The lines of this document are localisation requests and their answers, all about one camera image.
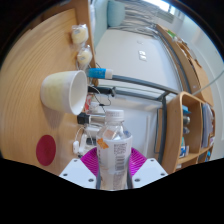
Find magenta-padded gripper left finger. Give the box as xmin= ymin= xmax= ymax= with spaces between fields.
xmin=59 ymin=147 xmax=100 ymax=190

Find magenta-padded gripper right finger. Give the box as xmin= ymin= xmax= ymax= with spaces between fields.
xmin=126 ymin=147 xmax=169 ymax=190

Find clear plastic water bottle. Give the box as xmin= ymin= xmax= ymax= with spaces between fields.
xmin=96 ymin=109 xmax=134 ymax=192

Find flat round red coaster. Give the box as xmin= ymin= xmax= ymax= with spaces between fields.
xmin=35 ymin=134 xmax=57 ymax=167

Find wooden shelf unit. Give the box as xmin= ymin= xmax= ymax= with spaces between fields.
xmin=160 ymin=91 xmax=216 ymax=174

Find black charger block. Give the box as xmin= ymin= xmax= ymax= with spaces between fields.
xmin=77 ymin=112 xmax=93 ymax=125

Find cream ceramic cup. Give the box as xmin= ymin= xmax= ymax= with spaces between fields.
xmin=40 ymin=69 xmax=89 ymax=116

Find black cylindrical device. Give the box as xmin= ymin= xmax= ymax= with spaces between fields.
xmin=87 ymin=85 xmax=116 ymax=98

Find blue tube white cap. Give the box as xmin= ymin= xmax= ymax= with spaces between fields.
xmin=86 ymin=67 xmax=114 ymax=80

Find wrapped round bun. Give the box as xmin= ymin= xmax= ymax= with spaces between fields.
xmin=76 ymin=44 xmax=93 ymax=66
xmin=70 ymin=23 xmax=89 ymax=46

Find light blue bed mattress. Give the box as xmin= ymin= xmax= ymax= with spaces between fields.
xmin=89 ymin=0 xmax=111 ymax=58

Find grey striped curtain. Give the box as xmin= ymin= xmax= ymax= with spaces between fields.
xmin=123 ymin=0 xmax=178 ymax=24

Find teal pillow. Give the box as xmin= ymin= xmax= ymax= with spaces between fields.
xmin=106 ymin=0 xmax=126 ymax=28

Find grey metal bed frame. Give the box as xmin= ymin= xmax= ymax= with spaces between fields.
xmin=111 ymin=29 xmax=201 ymax=164

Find wooden bed rail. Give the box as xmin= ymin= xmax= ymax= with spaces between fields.
xmin=155 ymin=23 xmax=214 ymax=106

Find white wall switch plate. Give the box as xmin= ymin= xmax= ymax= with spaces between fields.
xmin=137 ymin=49 xmax=148 ymax=62

